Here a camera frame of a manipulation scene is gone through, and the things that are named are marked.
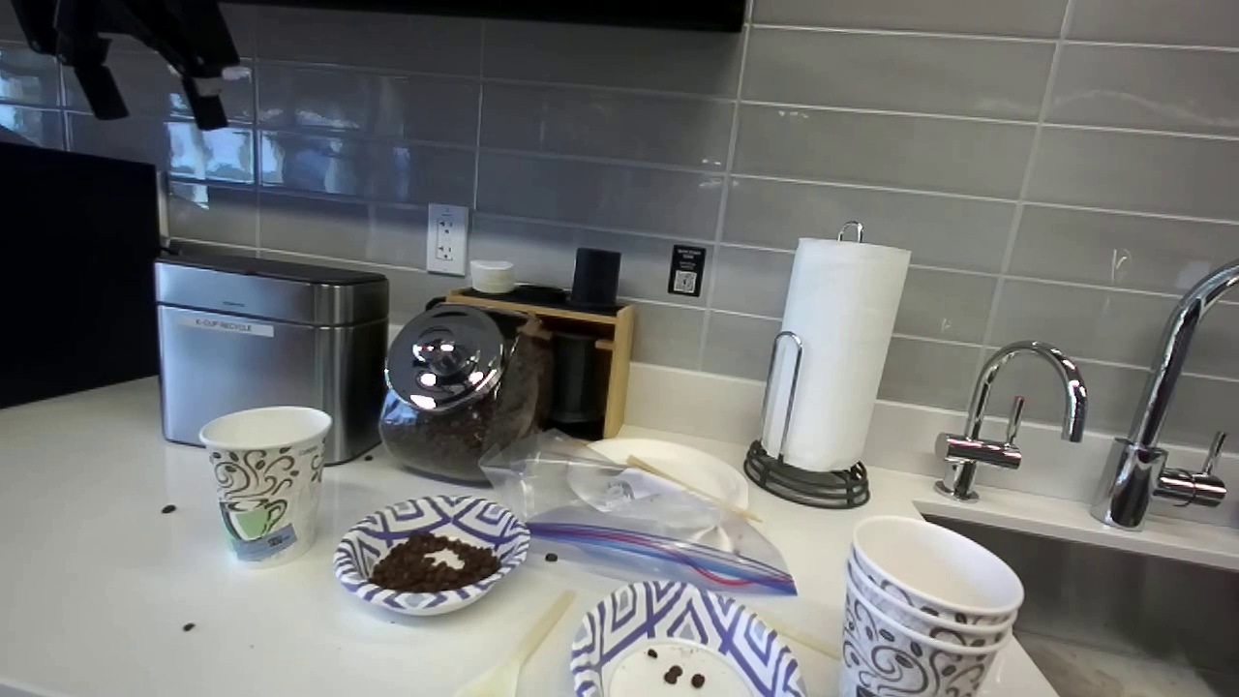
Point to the dark grey bin lid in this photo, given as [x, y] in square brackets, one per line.
[278, 267]

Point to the loose coffee bean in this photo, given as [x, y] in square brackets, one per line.
[187, 630]
[167, 509]
[548, 559]

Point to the small chrome faucet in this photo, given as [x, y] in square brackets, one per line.
[1020, 368]

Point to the black wall switch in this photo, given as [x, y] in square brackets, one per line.
[686, 267]

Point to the wooden holder box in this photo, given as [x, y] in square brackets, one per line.
[622, 375]

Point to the dark wall cabinet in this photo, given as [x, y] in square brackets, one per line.
[516, 9]

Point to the black monitor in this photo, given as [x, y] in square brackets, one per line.
[64, 283]

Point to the white patterned mug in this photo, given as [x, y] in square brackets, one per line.
[903, 671]

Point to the cream plastic spoon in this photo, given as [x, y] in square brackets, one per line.
[516, 660]

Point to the black cylinder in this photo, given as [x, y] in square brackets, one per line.
[593, 282]

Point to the blue paper plate, few beans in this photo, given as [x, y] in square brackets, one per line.
[682, 640]

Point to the steel sink basin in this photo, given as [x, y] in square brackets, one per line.
[1096, 593]

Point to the small white container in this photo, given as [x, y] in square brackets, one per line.
[491, 275]

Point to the large chrome faucet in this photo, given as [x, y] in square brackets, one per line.
[1145, 467]

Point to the clear zip plastic bag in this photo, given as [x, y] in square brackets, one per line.
[646, 529]

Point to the white wall outlet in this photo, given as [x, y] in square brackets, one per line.
[446, 239]

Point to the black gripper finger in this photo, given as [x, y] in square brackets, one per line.
[90, 72]
[207, 91]

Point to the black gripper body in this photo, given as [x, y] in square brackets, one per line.
[143, 26]

